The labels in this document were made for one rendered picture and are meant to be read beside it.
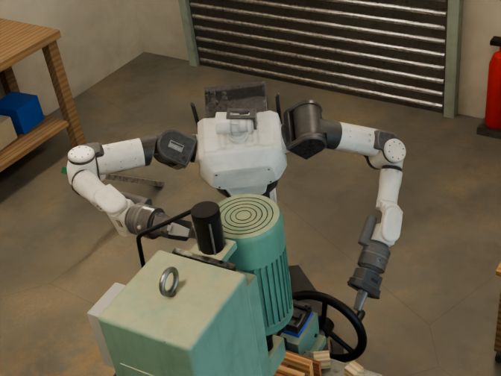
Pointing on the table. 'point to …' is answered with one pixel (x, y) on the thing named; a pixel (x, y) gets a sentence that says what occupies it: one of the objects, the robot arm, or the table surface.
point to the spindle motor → (261, 253)
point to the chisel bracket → (276, 355)
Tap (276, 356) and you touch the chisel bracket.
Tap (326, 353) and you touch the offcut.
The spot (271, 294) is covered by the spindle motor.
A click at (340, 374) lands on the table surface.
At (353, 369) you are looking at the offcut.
